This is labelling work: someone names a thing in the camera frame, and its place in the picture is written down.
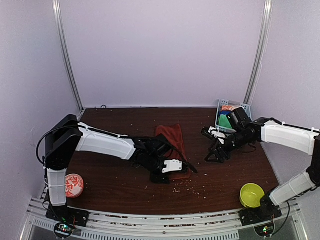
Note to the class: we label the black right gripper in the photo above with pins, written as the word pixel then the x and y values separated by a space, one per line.
pixel 217 151

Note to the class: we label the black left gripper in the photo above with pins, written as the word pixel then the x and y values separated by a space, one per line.
pixel 162 179

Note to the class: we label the green microfibre towel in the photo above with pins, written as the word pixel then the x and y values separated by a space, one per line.
pixel 224 122

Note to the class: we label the dark red towel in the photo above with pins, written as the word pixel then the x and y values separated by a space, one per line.
pixel 173 133

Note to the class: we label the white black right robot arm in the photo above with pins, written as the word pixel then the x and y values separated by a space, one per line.
pixel 293 150

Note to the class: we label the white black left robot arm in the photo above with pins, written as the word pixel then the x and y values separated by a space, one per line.
pixel 70 136

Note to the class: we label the blue folded towel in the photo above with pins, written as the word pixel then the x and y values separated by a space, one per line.
pixel 224 113

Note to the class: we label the orange white patterned cloth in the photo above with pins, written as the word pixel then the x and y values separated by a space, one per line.
pixel 229 108

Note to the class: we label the light blue perforated basket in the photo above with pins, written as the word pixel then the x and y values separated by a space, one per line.
pixel 220 102

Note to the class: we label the yellow-green bowl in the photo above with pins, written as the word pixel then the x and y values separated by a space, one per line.
pixel 250 195

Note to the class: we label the red white patterned plate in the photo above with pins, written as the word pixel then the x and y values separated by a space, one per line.
pixel 74 185

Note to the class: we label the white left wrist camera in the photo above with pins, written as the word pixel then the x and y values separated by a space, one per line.
pixel 172 165

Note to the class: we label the aluminium front rail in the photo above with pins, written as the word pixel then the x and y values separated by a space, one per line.
pixel 221 225

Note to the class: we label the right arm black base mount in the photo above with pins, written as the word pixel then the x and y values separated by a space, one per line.
pixel 265 212

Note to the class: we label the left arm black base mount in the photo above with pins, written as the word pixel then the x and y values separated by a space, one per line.
pixel 68 215

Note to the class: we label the right aluminium frame post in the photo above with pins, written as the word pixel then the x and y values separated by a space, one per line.
pixel 261 46

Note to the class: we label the aluminium frame post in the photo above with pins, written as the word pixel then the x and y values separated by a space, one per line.
pixel 261 46
pixel 65 54

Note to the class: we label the left aluminium frame post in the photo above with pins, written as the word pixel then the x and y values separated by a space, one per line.
pixel 65 54

